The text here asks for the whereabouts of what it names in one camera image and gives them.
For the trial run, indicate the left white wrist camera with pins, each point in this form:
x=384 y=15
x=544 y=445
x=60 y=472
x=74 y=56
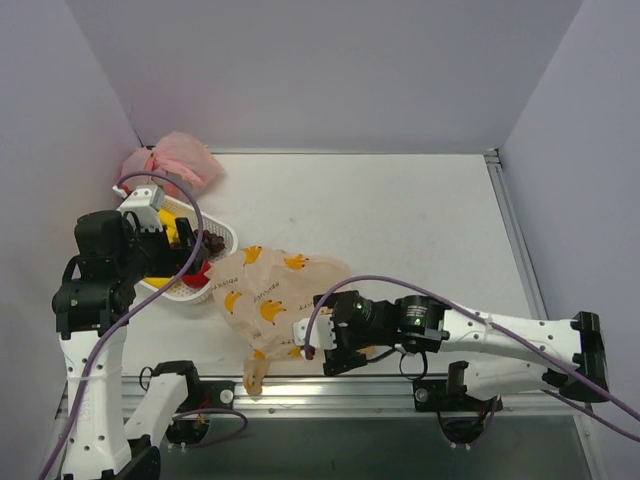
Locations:
x=145 y=202

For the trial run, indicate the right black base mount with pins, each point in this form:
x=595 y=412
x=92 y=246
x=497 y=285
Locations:
x=462 y=419

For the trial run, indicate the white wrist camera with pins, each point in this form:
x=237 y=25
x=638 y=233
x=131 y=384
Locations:
x=145 y=202
x=322 y=334

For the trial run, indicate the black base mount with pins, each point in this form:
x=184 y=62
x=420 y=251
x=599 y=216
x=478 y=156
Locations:
x=192 y=430
x=462 y=419

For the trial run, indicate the aluminium front rail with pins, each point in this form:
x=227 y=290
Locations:
x=357 y=396

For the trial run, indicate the dark purple fake grapes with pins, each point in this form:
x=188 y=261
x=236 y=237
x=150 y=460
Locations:
x=213 y=243

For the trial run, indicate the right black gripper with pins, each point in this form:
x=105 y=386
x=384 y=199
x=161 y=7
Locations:
x=338 y=340

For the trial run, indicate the banana print plastic bag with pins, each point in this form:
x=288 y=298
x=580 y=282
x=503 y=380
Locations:
x=261 y=293

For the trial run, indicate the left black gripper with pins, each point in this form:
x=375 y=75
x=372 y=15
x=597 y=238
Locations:
x=167 y=245

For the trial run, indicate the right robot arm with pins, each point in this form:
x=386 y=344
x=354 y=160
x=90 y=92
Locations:
x=566 y=356

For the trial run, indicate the red fake apple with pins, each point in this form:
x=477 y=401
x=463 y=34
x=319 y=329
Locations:
x=199 y=280

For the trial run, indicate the aluminium rail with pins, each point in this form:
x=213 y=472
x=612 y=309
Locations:
x=357 y=396
x=515 y=234

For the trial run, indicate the pink plastic bag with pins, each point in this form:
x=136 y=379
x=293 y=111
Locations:
x=179 y=156

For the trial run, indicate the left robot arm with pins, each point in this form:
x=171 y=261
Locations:
x=92 y=308

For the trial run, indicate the aluminium right rail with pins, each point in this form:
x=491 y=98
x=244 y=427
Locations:
x=515 y=234

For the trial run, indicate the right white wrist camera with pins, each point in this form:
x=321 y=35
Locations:
x=322 y=334

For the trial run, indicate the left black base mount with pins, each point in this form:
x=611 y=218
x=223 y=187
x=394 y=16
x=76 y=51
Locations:
x=192 y=430

